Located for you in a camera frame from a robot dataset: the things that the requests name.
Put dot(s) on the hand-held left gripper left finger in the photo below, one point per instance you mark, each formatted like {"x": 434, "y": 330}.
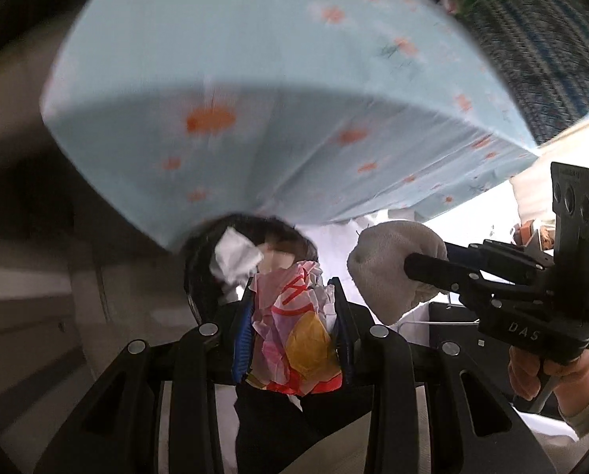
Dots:
{"x": 242, "y": 338}

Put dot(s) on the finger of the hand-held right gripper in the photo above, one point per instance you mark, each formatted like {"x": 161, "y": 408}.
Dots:
{"x": 472, "y": 256}
{"x": 432, "y": 271}

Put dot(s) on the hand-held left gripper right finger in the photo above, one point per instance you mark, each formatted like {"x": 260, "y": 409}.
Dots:
{"x": 345, "y": 355}

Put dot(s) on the white knit sock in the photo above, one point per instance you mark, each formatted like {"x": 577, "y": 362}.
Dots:
{"x": 388, "y": 266}

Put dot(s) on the colourful paper wrapper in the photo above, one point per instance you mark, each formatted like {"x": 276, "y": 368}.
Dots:
{"x": 294, "y": 340}

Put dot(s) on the black trash bin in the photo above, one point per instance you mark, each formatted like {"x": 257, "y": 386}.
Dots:
{"x": 200, "y": 276}

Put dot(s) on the white tissue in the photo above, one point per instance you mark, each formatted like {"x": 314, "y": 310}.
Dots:
{"x": 235, "y": 256}

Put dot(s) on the person's right forearm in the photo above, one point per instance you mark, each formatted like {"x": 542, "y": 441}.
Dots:
{"x": 588, "y": 400}

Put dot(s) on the person's right hand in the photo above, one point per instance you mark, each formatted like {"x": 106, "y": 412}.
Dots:
{"x": 521, "y": 380}

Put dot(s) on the dark cloth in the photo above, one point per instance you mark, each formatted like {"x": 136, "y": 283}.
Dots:
{"x": 294, "y": 434}

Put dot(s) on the cream knit sweater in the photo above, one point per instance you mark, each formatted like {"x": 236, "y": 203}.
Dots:
{"x": 556, "y": 447}

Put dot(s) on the blue patterned woven cloth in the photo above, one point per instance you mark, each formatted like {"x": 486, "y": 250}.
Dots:
{"x": 546, "y": 59}

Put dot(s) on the daisy print tablecloth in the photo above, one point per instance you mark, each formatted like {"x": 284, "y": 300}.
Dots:
{"x": 274, "y": 108}

